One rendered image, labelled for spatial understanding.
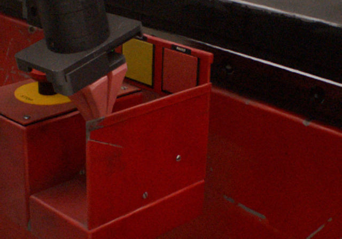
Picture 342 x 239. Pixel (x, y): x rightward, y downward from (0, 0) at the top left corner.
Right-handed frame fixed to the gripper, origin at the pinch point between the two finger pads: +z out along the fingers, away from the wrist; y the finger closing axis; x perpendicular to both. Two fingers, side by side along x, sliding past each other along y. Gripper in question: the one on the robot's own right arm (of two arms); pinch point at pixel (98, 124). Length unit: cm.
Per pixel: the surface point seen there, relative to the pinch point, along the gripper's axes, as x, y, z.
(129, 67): 6.0, 10.1, 0.4
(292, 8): -7.2, 22.3, -4.1
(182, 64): -1.7, 10.6, -1.7
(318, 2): -7.2, 27.3, -2.7
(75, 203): -0.1, -4.8, 6.3
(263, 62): -5.1, 19.1, 1.4
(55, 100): 7.3, 0.7, -0.1
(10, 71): 45, 18, 15
